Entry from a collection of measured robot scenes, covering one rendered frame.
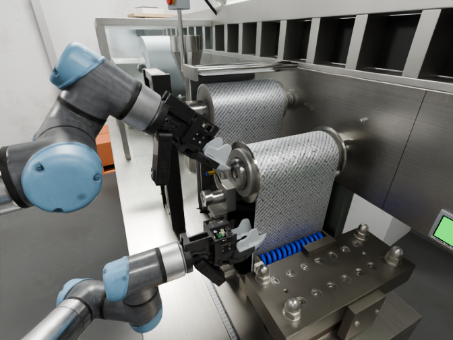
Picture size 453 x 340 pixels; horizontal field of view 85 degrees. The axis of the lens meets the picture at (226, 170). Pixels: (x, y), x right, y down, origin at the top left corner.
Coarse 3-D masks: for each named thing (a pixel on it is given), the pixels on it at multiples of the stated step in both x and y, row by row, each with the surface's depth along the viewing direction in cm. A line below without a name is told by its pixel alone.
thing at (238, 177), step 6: (234, 162) 56; (240, 162) 56; (234, 168) 58; (240, 168) 54; (234, 174) 58; (240, 174) 55; (246, 174) 55; (234, 180) 59; (240, 180) 55; (246, 180) 55; (234, 186) 59; (240, 186) 56
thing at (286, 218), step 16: (304, 192) 62; (320, 192) 65; (256, 208) 57; (272, 208) 59; (288, 208) 62; (304, 208) 65; (320, 208) 68; (256, 224) 59; (272, 224) 62; (288, 224) 65; (304, 224) 68; (320, 224) 71; (272, 240) 65; (288, 240) 68
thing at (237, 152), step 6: (336, 144) 63; (234, 150) 58; (240, 150) 55; (234, 156) 59; (240, 156) 56; (246, 156) 54; (246, 162) 54; (246, 168) 54; (252, 168) 53; (252, 174) 53; (252, 180) 53; (246, 186) 56; (252, 186) 54; (240, 192) 60; (246, 192) 57; (252, 192) 56
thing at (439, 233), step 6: (444, 222) 51; (450, 222) 50; (438, 228) 52; (444, 228) 51; (450, 228) 50; (438, 234) 52; (444, 234) 51; (450, 234) 50; (444, 240) 51; (450, 240) 50
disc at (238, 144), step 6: (234, 144) 59; (240, 144) 56; (246, 150) 54; (252, 156) 52; (252, 162) 53; (258, 174) 52; (258, 180) 52; (258, 186) 53; (258, 192) 53; (246, 198) 59; (252, 198) 56
